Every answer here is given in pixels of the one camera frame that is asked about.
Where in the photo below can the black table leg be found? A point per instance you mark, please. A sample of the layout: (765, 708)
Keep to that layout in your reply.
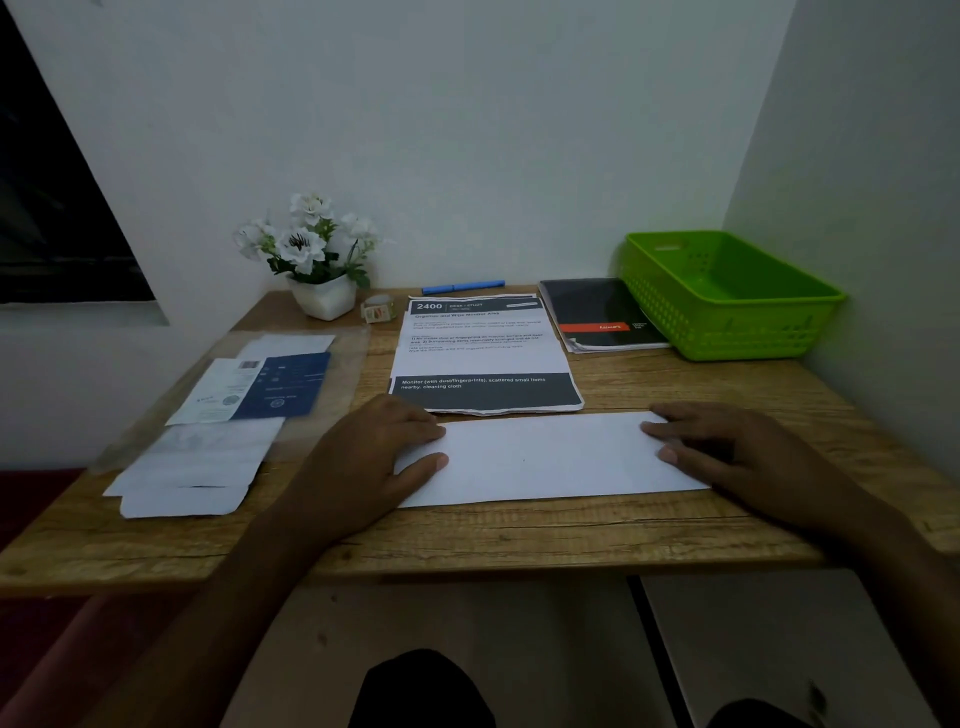
(660, 652)

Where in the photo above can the person's right hand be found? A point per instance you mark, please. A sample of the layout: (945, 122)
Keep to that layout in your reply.
(765, 472)

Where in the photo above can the person's left forearm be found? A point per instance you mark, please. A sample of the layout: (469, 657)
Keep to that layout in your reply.
(195, 645)

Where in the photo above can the pile of white envelopes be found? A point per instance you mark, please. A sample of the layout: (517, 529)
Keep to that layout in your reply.
(187, 480)

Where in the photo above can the white potted artificial flowers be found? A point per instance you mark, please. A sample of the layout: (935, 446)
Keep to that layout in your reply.
(324, 298)

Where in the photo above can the person's left leg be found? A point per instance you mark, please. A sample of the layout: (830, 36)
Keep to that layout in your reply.
(420, 694)

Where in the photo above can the stack of printed documents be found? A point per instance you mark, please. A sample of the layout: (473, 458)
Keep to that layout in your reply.
(480, 352)

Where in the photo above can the person's left hand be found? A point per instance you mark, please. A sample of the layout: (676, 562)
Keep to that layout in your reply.
(360, 472)

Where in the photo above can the green plastic basket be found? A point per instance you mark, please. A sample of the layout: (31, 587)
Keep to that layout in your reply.
(720, 277)

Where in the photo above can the dark red carpet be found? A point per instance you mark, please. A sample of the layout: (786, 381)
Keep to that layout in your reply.
(37, 510)

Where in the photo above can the dark window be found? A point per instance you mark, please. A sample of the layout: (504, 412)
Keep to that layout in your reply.
(52, 187)

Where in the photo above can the person's leg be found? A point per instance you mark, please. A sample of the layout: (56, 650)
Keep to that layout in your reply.
(420, 694)
(757, 716)

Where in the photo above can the blue pen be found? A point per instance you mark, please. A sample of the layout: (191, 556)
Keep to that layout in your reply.
(463, 287)

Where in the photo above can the clear plastic sheet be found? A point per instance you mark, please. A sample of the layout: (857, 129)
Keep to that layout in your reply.
(337, 420)

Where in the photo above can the plain white paper sheet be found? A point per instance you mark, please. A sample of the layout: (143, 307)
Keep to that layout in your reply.
(285, 345)

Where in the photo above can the black notebook with red label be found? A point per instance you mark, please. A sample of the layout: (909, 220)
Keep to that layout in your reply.
(592, 304)

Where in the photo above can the person's right leg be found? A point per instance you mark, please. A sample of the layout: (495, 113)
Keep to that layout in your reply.
(757, 716)

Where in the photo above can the white envelope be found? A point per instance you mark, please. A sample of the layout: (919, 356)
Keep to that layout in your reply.
(547, 457)

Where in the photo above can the blue and white leaflet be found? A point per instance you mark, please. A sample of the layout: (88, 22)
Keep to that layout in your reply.
(285, 386)

